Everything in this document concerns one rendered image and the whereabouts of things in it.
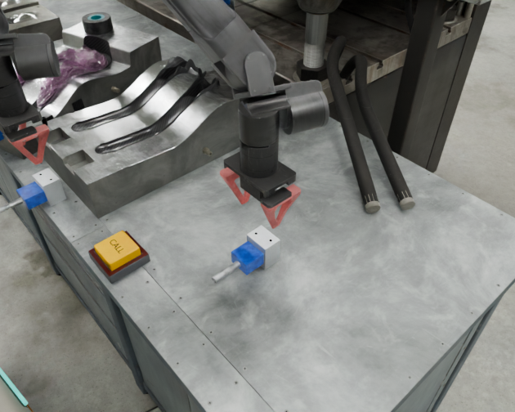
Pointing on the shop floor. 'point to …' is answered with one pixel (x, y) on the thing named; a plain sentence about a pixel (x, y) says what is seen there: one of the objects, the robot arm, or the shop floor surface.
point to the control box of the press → (417, 69)
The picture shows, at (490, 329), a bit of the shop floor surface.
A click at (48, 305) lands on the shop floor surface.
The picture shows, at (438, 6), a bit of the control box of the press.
